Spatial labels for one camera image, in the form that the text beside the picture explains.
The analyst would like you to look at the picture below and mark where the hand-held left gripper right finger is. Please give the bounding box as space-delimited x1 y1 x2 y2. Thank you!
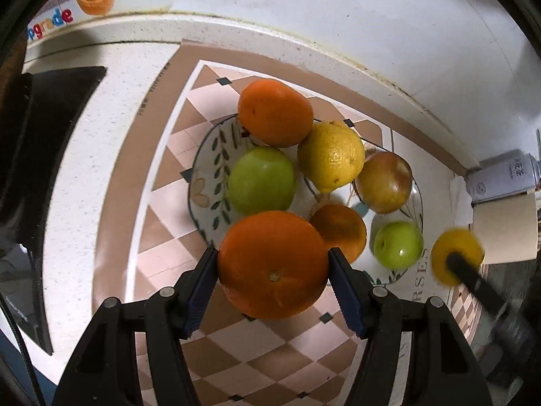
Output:
327 246 495 406

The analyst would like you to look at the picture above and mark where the white lettered checkered mat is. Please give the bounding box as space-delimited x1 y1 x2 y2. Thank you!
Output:
391 129 520 406

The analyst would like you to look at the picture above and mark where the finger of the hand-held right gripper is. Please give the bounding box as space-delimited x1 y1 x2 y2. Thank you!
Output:
446 251 510 320

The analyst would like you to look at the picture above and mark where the cream utensil holder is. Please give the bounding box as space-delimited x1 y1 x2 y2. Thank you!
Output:
471 190 539 265

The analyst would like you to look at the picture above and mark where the yellow lemon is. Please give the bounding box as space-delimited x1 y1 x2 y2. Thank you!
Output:
297 120 366 194

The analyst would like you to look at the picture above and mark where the silver spray can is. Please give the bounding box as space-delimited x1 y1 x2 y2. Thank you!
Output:
465 149 541 204

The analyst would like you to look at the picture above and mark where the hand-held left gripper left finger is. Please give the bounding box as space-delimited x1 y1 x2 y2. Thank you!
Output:
51 246 219 406

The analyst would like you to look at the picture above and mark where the brown checkered table mat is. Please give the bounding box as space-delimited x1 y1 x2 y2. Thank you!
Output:
92 39 466 406

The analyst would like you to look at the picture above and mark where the bright orange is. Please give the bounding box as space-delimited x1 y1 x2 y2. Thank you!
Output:
237 78 314 149
217 210 330 321

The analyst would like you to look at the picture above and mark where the crumpled white tissue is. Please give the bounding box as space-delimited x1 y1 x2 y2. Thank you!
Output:
448 173 476 229

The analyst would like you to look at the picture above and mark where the black gas stove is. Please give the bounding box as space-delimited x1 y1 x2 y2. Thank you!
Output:
0 65 106 356

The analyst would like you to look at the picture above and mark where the oval leaf-patterned plate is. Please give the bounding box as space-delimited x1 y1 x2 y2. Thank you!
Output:
187 112 424 286

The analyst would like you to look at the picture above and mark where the dull dark orange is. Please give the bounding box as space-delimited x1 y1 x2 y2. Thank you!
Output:
309 203 368 265

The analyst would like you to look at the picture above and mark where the green apple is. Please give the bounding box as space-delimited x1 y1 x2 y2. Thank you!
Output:
227 146 297 217
373 221 424 270

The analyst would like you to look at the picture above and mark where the round yellow-green citrus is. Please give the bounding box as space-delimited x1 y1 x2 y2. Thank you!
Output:
431 228 486 287

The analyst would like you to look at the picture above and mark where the brownish red apple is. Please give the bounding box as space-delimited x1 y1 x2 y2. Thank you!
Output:
354 151 414 215

